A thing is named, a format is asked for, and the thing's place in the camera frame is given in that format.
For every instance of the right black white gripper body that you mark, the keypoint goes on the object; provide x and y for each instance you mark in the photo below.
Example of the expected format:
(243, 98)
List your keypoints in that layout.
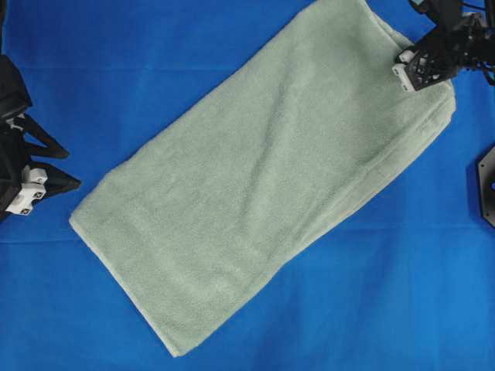
(435, 58)

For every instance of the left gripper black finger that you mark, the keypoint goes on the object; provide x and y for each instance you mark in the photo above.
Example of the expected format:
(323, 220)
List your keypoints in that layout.
(51, 148)
(58, 182)

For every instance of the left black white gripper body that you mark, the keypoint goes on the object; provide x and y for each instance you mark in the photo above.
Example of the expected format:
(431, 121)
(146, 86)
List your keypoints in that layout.
(21, 181)

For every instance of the sage green bath towel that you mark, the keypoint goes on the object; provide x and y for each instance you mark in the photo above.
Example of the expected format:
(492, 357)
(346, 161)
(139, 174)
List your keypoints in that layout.
(305, 133)

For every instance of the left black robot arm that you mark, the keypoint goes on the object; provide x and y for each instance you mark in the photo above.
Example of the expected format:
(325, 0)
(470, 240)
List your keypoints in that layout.
(15, 98)

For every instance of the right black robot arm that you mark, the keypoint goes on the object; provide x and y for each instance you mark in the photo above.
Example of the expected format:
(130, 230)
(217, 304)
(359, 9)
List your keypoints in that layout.
(463, 38)

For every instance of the blue table cloth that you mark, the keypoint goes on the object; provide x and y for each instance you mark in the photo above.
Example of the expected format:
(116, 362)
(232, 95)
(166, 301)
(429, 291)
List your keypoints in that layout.
(406, 283)

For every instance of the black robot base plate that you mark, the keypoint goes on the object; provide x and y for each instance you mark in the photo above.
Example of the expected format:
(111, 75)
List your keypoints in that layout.
(481, 187)

